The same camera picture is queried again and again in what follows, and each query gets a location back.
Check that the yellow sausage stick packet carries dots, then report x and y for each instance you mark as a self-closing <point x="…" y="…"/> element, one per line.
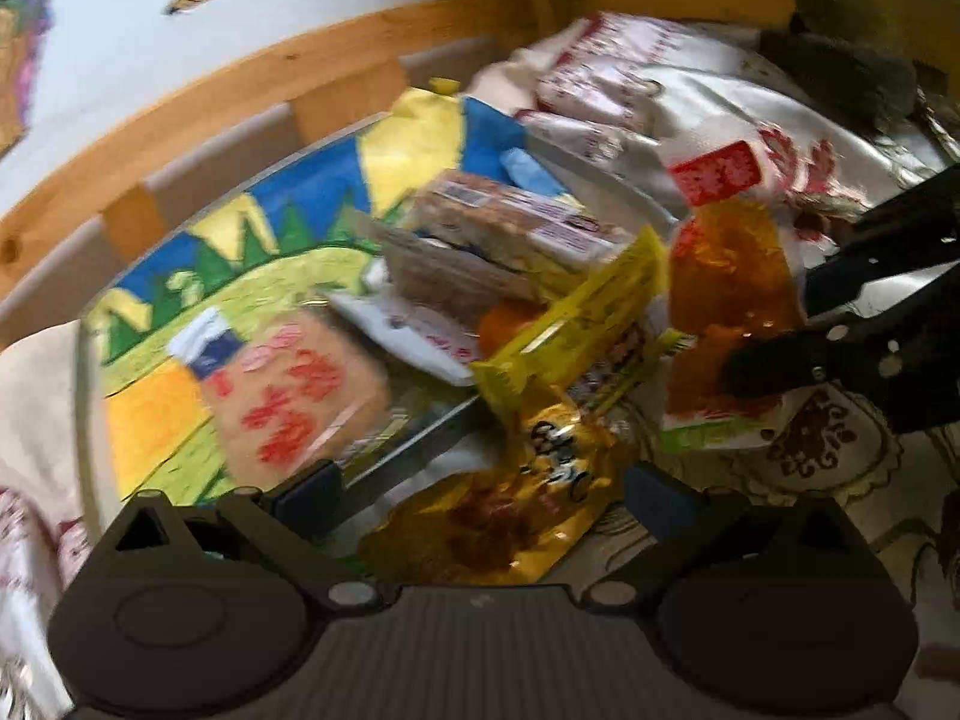
<point x="570" y="330"/>

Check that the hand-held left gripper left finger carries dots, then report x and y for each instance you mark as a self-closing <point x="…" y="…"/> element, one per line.
<point x="315" y="491"/>

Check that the grey metal tray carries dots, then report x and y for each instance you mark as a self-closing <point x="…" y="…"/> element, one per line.
<point x="427" y="439"/>

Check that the dinosaur drawing paper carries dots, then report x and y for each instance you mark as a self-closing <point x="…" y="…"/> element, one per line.
<point x="300" y="270"/>

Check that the white packet with red print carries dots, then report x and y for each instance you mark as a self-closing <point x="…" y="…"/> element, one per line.
<point x="420" y="337"/>

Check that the wooden bed frame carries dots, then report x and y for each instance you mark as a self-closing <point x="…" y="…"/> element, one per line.
<point x="225" y="82"/>

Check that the brown rice cracker packet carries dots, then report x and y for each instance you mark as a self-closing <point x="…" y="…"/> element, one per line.
<point x="300" y="397"/>

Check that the cream pillow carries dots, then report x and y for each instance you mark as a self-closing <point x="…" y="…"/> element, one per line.
<point x="37" y="405"/>

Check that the blue white packet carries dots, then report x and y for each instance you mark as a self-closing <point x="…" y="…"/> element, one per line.
<point x="202" y="341"/>

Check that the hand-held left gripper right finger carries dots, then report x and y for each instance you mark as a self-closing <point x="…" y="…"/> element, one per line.
<point x="652" y="495"/>

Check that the clear grain bar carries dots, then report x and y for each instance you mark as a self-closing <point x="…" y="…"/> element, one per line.
<point x="442" y="274"/>
<point x="525" y="225"/>

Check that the gold packet of orange snacks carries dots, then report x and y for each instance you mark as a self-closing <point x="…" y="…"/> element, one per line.
<point x="510" y="525"/>

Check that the orange packet with red label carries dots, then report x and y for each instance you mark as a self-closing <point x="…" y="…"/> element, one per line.
<point x="720" y="292"/>

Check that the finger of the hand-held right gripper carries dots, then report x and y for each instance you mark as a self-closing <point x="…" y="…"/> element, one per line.
<point x="825" y="364"/>
<point x="885" y="247"/>

